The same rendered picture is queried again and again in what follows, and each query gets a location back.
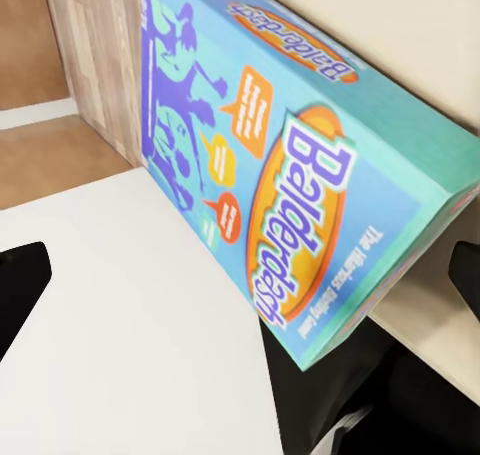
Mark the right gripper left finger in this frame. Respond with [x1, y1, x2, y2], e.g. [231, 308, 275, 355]
[0, 241, 52, 361]

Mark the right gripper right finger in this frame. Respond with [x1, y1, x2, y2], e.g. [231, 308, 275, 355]
[448, 240, 480, 322]

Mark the board game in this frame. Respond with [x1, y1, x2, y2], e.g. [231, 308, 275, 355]
[141, 0, 480, 370]

